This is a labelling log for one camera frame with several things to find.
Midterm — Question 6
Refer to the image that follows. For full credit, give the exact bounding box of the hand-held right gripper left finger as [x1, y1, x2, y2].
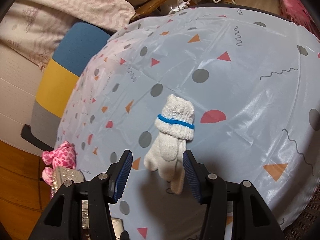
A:
[27, 149, 133, 240]

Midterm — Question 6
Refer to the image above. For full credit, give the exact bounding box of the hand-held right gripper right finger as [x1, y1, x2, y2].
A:
[182, 150, 284, 240]

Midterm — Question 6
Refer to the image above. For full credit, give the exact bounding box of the white knit glove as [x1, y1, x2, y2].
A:
[144, 94, 195, 195]

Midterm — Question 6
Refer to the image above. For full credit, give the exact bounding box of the pink spotted plush toy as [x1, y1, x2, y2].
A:
[42, 141, 77, 185]

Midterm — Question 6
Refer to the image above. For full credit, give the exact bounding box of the grey yellow blue chair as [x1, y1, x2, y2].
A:
[21, 22, 113, 150]

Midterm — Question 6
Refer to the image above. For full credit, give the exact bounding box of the cream patterned curtain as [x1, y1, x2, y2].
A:
[0, 0, 175, 73]

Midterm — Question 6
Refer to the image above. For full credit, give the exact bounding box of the wooden desk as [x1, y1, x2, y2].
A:
[131, 0, 189, 22]

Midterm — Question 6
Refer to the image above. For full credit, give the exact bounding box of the pink bedding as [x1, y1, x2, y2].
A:
[275, 0, 320, 38]

